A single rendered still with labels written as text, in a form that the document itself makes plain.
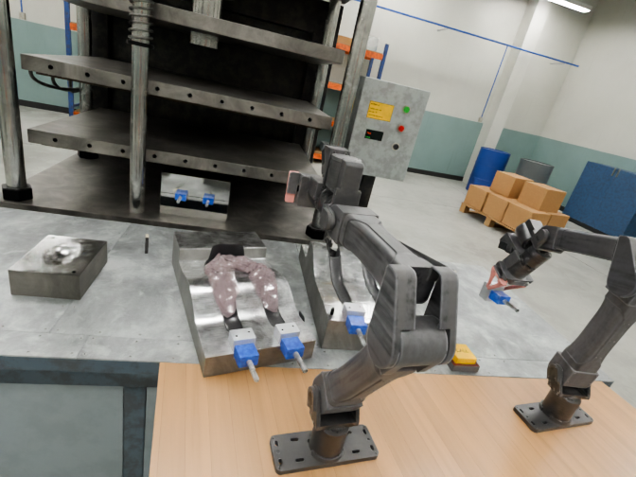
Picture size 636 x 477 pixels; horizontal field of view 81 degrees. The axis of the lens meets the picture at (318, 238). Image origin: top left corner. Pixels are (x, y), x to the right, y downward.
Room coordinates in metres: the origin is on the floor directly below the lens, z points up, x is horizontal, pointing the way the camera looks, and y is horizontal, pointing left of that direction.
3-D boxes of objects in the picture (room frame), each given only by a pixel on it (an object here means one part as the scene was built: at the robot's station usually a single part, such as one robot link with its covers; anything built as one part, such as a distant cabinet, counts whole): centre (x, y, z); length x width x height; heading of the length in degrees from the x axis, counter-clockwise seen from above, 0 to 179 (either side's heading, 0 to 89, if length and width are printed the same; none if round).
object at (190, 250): (0.88, 0.19, 0.86); 0.50 x 0.26 x 0.11; 32
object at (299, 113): (1.80, 0.68, 1.27); 1.10 x 0.74 x 0.05; 105
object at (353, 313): (0.77, -0.14, 0.89); 0.13 x 0.05 x 0.05; 15
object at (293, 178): (0.80, 0.07, 1.20); 0.09 x 0.07 x 0.07; 22
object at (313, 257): (1.05, -0.13, 0.87); 0.50 x 0.26 x 0.14; 15
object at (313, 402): (0.51, -0.09, 0.90); 0.09 x 0.06 x 0.06; 112
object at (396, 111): (1.78, -0.17, 0.74); 0.30 x 0.22 x 1.47; 105
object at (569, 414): (0.73, -0.65, 0.84); 0.20 x 0.07 x 0.08; 112
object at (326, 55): (1.81, 0.68, 1.52); 1.10 x 0.70 x 0.05; 105
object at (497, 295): (1.03, -0.59, 0.93); 0.13 x 0.05 x 0.05; 20
